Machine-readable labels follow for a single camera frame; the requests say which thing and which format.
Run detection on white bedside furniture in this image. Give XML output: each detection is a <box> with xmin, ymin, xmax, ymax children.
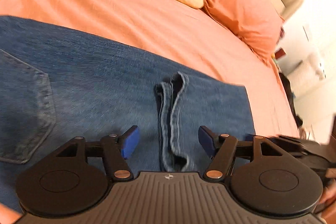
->
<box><xmin>287</xmin><ymin>52</ymin><xmax>326</xmax><ymax>98</ymax></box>

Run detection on orange pillow right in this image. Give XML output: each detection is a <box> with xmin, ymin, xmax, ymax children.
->
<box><xmin>204</xmin><ymin>0</ymin><xmax>284</xmax><ymax>63</ymax></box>

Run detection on blue denim jeans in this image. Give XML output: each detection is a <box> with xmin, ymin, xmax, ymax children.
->
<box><xmin>1</xmin><ymin>16</ymin><xmax>255</xmax><ymax>210</ymax></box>

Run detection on person's right hand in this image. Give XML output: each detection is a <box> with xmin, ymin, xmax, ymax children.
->
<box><xmin>316</xmin><ymin>178</ymin><xmax>336</xmax><ymax>224</ymax></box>

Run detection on orange bed sheet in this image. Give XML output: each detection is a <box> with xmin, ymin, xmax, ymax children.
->
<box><xmin>0</xmin><ymin>0</ymin><xmax>302</xmax><ymax>224</ymax></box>

